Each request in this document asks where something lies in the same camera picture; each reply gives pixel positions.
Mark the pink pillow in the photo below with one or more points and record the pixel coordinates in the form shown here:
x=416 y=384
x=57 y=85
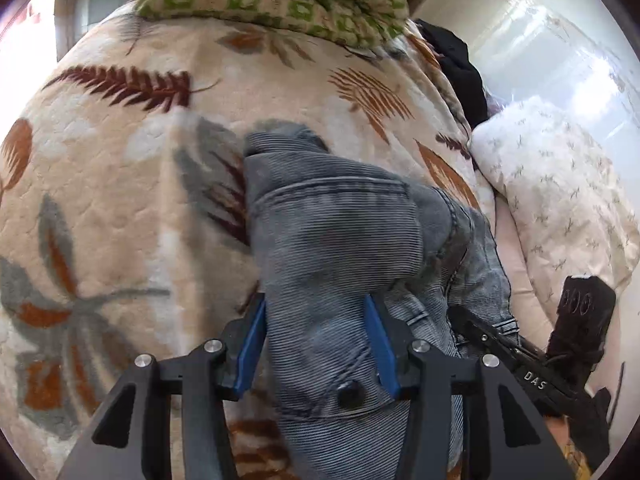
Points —
x=536 y=324

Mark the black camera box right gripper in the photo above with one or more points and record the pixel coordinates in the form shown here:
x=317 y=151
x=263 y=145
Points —
x=576 y=344

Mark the fingers of the right gripper seen afar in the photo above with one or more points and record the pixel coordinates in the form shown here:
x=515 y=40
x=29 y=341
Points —
x=462 y=321

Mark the grey denim pants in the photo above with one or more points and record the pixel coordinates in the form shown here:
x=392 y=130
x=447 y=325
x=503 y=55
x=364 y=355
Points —
x=325 y=232

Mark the black garment on bed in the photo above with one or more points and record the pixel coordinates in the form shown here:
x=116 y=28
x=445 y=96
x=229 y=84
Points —
x=453 y=56

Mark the person's right hand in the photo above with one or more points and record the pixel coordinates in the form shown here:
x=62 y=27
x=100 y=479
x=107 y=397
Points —
x=558 y=426

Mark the white floral pillow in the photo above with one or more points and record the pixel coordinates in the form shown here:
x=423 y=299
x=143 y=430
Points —
x=567 y=202

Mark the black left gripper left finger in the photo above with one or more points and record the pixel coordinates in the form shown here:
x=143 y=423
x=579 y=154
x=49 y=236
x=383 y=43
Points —
x=129 y=435

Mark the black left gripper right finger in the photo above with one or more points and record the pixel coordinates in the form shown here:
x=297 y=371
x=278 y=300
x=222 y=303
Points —
x=503 y=437

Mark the leaf pattern bed blanket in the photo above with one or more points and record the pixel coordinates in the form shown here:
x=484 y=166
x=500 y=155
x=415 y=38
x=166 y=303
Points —
x=122 y=220

